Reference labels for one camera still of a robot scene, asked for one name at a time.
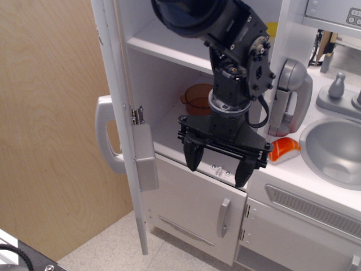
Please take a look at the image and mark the grey toy telephone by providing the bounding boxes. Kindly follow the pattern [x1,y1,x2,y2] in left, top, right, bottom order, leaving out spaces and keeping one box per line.
[268,59,313,137]

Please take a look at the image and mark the orange transparent toy pot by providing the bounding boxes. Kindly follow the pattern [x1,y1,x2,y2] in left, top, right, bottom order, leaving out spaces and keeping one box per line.
[180,84,213,116]

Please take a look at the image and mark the grey toy microwave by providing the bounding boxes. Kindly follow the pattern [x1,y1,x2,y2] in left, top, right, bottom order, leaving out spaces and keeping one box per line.
[302,0,360,39]

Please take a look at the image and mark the yellow toy banana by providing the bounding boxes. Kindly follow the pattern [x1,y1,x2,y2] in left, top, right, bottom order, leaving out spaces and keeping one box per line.
[266,21,278,37]

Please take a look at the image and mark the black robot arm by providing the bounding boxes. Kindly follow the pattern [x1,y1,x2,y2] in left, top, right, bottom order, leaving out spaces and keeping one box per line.
[152,1,276,187]

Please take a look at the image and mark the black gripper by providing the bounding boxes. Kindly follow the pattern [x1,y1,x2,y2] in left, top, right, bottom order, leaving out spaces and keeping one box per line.
[178,112,274,187]

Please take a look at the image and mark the salmon sushi toy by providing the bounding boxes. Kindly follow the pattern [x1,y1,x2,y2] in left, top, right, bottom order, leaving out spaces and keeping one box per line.
[268,137,301,164]

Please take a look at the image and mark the grey toy faucet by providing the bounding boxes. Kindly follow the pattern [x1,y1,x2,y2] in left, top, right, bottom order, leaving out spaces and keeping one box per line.
[316,72,360,120]

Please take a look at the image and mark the grey toy sink basin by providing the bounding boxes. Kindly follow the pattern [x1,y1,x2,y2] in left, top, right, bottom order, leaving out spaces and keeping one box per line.
[300,118,360,191]

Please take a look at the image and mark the white toy oven unit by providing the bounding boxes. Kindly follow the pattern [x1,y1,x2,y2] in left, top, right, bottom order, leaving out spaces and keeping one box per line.
[236,159,360,270]

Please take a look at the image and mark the white lower freezer door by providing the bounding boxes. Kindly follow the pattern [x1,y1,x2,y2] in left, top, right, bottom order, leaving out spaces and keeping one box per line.
[142,155,246,265]

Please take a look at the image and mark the wooden sticks in background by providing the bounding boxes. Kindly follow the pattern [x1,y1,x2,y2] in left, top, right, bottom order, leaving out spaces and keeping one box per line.
[308,29,338,73]

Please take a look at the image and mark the black metal frame corner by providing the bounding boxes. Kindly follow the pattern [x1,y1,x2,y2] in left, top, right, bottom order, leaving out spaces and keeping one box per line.
[1,229,67,271]

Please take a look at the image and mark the white toy fridge door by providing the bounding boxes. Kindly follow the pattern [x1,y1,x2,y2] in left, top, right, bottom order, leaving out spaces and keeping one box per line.
[91,1,159,255]

